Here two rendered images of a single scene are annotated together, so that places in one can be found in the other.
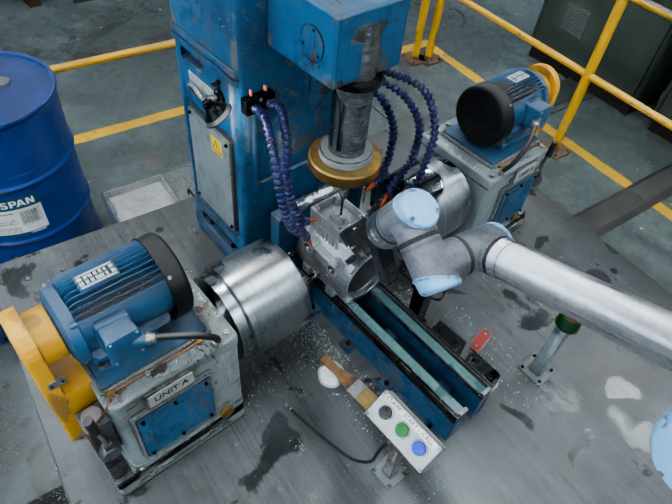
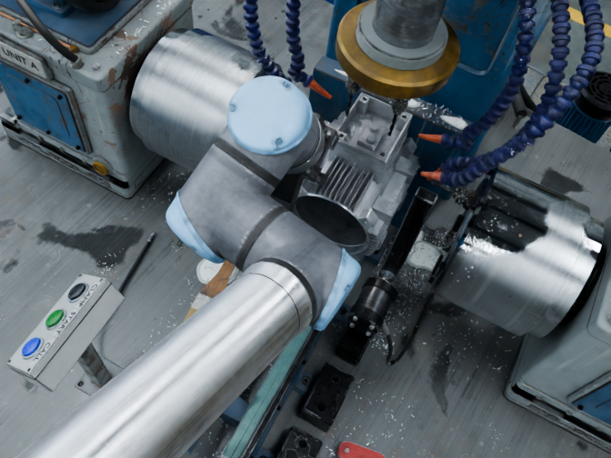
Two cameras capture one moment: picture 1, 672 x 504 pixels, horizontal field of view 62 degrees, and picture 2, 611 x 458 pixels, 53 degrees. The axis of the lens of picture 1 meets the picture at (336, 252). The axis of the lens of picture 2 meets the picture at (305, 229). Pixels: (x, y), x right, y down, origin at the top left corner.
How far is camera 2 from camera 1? 0.95 m
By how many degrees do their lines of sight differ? 38
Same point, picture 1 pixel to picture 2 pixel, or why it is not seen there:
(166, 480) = (31, 161)
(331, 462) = not seen: hidden behind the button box
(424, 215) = (252, 124)
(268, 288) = (189, 89)
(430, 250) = (211, 170)
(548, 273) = (177, 337)
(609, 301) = (63, 433)
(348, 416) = (164, 308)
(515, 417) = not seen: outside the picture
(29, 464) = not seen: hidden behind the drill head
